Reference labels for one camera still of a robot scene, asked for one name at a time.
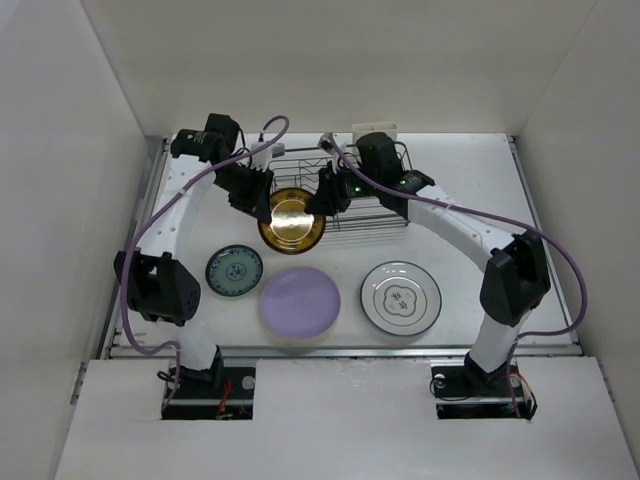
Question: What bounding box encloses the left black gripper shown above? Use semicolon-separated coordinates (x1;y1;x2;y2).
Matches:
212;161;272;223

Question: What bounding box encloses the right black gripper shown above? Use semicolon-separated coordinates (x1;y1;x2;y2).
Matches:
304;160;381;217

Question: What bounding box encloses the amber gold glass plate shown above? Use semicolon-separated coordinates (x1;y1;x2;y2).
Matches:
257;187;326;255

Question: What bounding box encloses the small teal patterned plate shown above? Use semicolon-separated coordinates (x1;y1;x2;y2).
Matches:
205;244;264;297

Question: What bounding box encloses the purple plastic plate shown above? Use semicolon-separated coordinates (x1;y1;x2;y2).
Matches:
259;266;342;338

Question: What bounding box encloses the white plate with dark rim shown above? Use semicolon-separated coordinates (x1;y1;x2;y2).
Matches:
360;261;442;337

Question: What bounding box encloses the yellow plastic plate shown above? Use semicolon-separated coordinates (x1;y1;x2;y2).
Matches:
269;331;332;348

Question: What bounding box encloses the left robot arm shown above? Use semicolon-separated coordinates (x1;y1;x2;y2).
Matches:
114;113;284;397

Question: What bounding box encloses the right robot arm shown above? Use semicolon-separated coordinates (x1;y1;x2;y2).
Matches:
306;132;551;394

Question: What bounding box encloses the white plastic cutlery holder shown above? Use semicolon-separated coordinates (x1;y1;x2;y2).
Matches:
352;122;398;143

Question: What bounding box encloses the black wire dish rack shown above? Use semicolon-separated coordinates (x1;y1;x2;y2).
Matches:
268;147;408;235

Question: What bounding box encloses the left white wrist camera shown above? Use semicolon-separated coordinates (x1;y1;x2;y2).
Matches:
248;141;285;171

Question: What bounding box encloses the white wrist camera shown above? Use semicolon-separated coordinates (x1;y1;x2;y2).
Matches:
317;132;349;162
248;141;285;171

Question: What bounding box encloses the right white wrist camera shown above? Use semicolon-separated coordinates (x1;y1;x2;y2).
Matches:
317;132;349;162

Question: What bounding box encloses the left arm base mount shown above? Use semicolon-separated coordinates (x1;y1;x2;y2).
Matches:
158;366;256;421

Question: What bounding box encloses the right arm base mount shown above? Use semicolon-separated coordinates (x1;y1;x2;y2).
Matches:
429;364;538;421

